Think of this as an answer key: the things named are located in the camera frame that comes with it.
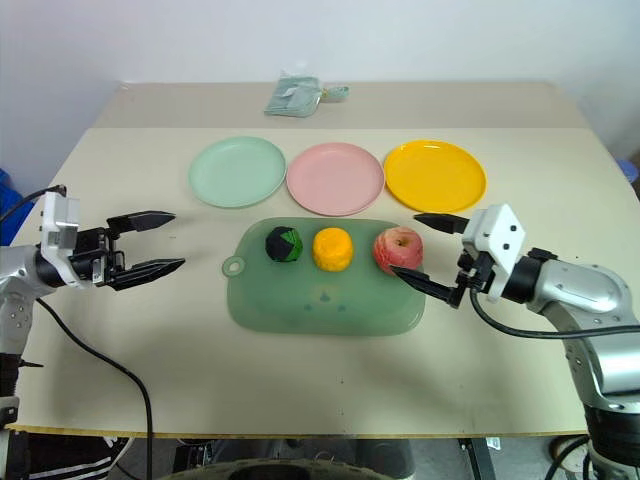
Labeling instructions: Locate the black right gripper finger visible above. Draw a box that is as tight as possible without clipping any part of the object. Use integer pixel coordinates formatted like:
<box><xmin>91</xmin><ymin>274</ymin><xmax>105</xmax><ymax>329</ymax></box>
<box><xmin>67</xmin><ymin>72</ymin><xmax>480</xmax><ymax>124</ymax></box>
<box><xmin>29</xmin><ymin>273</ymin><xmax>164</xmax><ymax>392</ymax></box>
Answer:
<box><xmin>390</xmin><ymin>266</ymin><xmax>461</xmax><ymax>308</ymax></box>
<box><xmin>412</xmin><ymin>212</ymin><xmax>472</xmax><ymax>236</ymax></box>

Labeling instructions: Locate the thin black left camera cable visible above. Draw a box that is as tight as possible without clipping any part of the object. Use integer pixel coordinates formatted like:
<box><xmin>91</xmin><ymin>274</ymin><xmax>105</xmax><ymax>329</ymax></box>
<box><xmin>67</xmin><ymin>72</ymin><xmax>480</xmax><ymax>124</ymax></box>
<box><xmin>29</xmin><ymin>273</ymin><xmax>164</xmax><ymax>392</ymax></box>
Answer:
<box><xmin>0</xmin><ymin>185</ymin><xmax>68</xmax><ymax>221</ymax></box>

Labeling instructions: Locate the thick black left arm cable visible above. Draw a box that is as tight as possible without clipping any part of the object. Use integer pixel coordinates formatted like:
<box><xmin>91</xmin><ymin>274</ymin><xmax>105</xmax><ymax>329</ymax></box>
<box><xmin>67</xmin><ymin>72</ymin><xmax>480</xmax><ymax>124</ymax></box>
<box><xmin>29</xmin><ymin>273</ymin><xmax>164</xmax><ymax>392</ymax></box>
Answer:
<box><xmin>33</xmin><ymin>295</ymin><xmax>154</xmax><ymax>480</ymax></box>

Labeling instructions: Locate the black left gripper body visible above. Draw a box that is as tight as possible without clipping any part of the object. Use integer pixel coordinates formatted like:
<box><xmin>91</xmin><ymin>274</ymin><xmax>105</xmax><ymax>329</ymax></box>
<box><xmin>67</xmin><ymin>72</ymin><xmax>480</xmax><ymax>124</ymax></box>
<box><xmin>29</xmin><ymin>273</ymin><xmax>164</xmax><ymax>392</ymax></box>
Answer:
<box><xmin>68</xmin><ymin>226</ymin><xmax>127</xmax><ymax>290</ymax></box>

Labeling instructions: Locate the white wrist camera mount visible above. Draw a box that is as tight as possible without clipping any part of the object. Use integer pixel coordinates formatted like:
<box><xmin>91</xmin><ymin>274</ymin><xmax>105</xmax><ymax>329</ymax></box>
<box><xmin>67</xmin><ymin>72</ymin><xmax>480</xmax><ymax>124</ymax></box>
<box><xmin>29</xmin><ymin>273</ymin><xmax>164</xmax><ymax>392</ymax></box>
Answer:
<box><xmin>461</xmin><ymin>202</ymin><xmax>529</xmax><ymax>305</ymax></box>
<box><xmin>38</xmin><ymin>191</ymin><xmax>84</xmax><ymax>291</ymax></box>

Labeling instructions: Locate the blue round container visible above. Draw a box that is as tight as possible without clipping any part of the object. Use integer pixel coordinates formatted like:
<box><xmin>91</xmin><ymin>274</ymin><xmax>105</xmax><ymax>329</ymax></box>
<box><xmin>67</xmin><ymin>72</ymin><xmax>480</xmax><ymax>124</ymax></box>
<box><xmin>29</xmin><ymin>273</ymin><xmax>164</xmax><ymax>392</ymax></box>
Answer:
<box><xmin>615</xmin><ymin>156</ymin><xmax>640</xmax><ymax>187</ymax></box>

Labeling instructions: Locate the black white striped fabric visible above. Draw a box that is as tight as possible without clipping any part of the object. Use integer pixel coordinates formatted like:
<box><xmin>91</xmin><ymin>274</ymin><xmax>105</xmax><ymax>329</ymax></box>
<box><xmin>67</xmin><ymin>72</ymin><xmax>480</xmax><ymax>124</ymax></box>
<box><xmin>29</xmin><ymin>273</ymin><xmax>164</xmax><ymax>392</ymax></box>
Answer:
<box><xmin>22</xmin><ymin>433</ymin><xmax>132</xmax><ymax>480</ymax></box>

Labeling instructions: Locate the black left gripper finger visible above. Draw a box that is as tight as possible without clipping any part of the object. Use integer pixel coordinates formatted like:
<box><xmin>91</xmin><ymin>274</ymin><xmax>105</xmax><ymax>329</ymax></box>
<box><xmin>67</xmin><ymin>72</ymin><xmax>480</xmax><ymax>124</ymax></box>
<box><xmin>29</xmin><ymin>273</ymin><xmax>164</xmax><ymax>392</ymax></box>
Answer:
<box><xmin>106</xmin><ymin>210</ymin><xmax>178</xmax><ymax>237</ymax></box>
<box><xmin>110</xmin><ymin>257</ymin><xmax>187</xmax><ymax>293</ymax></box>

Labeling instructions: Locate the red apple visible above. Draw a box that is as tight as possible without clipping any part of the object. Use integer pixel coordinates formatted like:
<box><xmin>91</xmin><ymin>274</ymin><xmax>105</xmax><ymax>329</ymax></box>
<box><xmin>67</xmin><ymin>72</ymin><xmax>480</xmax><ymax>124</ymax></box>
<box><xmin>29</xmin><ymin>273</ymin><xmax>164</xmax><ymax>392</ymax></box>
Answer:
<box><xmin>371</xmin><ymin>225</ymin><xmax>425</xmax><ymax>277</ymax></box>

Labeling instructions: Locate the dark green black ball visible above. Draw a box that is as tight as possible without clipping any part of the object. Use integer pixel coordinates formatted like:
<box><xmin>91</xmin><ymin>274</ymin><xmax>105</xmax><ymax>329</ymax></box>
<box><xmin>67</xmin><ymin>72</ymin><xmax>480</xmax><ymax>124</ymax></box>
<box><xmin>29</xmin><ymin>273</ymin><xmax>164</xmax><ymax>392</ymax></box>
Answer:
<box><xmin>264</xmin><ymin>225</ymin><xmax>305</xmax><ymax>264</ymax></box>

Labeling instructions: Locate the yellow plate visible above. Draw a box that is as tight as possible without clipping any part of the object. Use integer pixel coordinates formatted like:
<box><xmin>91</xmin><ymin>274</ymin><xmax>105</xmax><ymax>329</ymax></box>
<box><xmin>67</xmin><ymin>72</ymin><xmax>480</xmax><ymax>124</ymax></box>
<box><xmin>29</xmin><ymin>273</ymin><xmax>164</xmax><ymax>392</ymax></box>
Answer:
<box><xmin>383</xmin><ymin>139</ymin><xmax>488</xmax><ymax>214</ymax></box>

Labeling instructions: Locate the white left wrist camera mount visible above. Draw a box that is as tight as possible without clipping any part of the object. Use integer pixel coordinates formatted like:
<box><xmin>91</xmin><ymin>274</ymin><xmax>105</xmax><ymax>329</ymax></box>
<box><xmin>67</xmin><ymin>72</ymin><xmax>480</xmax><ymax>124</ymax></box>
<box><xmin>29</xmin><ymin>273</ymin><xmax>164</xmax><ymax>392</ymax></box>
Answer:
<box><xmin>38</xmin><ymin>191</ymin><xmax>84</xmax><ymax>291</ymax></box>

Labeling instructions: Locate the translucent green cutting board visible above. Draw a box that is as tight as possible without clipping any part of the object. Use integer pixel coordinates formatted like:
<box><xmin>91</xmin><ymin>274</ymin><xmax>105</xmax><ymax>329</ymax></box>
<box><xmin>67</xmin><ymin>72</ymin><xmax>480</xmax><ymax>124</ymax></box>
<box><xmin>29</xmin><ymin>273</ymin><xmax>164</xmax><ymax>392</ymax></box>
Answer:
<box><xmin>221</xmin><ymin>216</ymin><xmax>428</xmax><ymax>339</ymax></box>

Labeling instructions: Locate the yellow orange fruit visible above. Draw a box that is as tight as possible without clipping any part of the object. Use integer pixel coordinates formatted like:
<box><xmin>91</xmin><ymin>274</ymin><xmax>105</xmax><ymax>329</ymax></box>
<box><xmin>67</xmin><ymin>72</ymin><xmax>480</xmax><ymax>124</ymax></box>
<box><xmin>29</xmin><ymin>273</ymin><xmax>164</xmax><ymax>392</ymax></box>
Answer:
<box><xmin>311</xmin><ymin>226</ymin><xmax>355</xmax><ymax>274</ymax></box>

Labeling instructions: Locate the black metal table leg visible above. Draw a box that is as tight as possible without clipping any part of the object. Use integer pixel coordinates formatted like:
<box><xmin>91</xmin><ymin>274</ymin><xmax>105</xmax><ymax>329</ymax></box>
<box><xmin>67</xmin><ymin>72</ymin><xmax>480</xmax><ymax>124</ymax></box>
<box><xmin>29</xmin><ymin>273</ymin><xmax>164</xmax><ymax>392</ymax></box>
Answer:
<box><xmin>456</xmin><ymin>436</ymin><xmax>497</xmax><ymax>480</ymax></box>

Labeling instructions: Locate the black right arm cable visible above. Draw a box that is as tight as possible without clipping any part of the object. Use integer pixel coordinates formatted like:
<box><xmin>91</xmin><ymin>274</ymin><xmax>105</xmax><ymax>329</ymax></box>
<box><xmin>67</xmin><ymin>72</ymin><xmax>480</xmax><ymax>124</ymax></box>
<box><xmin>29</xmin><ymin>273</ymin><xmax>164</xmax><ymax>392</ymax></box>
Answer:
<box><xmin>468</xmin><ymin>288</ymin><xmax>640</xmax><ymax>341</ymax></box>

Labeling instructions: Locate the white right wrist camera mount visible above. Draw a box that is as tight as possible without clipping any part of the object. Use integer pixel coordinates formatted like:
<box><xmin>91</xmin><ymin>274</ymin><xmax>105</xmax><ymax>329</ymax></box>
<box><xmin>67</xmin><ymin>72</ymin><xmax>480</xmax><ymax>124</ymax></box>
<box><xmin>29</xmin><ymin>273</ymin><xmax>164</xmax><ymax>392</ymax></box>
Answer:
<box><xmin>461</xmin><ymin>202</ymin><xmax>529</xmax><ymax>305</ymax></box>

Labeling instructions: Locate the teal cloth in plastic bag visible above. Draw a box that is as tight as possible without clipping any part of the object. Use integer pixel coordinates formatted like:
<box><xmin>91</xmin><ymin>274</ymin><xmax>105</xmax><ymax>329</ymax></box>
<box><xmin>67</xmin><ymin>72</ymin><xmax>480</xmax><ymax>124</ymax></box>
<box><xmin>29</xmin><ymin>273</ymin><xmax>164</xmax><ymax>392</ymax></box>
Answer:
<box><xmin>262</xmin><ymin>70</ymin><xmax>325</xmax><ymax>120</ymax></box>

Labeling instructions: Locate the pink plate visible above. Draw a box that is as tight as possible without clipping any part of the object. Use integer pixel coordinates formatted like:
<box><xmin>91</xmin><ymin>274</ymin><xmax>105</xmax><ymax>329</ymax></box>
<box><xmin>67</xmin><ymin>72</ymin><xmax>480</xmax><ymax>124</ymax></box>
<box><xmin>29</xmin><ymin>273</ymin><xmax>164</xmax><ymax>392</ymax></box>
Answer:
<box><xmin>285</xmin><ymin>141</ymin><xmax>386</xmax><ymax>218</ymax></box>

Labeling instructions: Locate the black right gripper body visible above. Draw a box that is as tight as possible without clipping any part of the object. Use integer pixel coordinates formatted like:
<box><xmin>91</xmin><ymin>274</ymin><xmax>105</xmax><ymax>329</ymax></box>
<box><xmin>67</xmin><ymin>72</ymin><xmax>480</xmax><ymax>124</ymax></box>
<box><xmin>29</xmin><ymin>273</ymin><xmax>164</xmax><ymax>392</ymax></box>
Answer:
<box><xmin>453</xmin><ymin>248</ymin><xmax>496</xmax><ymax>308</ymax></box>

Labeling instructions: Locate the mint green plate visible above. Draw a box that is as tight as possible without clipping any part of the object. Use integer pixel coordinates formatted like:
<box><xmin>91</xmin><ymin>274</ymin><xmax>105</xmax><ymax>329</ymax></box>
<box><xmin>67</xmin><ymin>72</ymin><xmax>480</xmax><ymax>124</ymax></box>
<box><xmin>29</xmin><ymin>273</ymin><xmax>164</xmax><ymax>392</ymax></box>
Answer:
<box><xmin>187</xmin><ymin>135</ymin><xmax>288</xmax><ymax>210</ymax></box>

